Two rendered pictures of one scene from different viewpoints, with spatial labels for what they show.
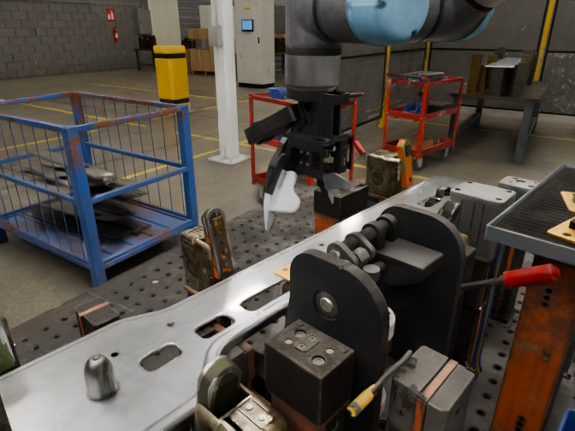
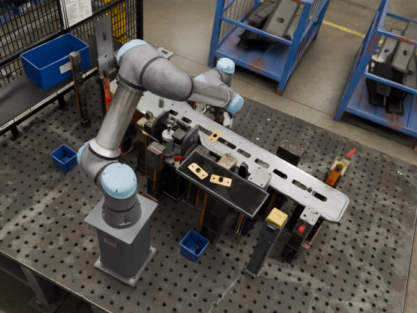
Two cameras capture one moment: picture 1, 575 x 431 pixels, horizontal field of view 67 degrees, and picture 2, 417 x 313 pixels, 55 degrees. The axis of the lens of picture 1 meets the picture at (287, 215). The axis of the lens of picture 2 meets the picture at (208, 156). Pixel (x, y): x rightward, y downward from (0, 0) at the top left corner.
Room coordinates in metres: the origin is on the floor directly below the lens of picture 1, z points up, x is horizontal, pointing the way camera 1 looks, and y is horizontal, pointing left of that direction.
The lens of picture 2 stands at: (0.21, -1.35, 2.45)
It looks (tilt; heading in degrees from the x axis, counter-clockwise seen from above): 49 degrees down; 73
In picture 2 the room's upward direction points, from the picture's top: 10 degrees clockwise
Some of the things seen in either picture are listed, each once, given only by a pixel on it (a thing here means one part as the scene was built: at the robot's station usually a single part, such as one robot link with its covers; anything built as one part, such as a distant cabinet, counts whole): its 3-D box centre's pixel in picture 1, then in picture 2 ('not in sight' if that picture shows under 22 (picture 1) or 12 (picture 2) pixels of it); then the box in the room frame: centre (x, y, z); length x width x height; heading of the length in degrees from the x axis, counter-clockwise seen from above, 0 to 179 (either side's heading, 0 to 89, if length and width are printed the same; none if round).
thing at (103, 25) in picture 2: not in sight; (105, 46); (0.11, 0.49, 1.17); 0.12 x 0.01 x 0.34; 47
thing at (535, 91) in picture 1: (501, 97); not in sight; (5.64, -2.72, 0.57); 1.86 x 0.90 x 1.14; 148
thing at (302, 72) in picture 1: (313, 72); not in sight; (0.62, -0.04, 1.33); 0.08 x 0.08 x 0.05
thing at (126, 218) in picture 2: not in sight; (121, 204); (0.17, -0.49, 1.15); 0.15 x 0.15 x 0.10
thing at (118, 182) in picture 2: not in sight; (118, 185); (0.16, -0.48, 1.27); 0.13 x 0.12 x 0.14; 123
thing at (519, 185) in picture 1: (507, 251); (298, 235); (0.95, -0.54, 0.88); 0.11 x 0.10 x 0.36; 47
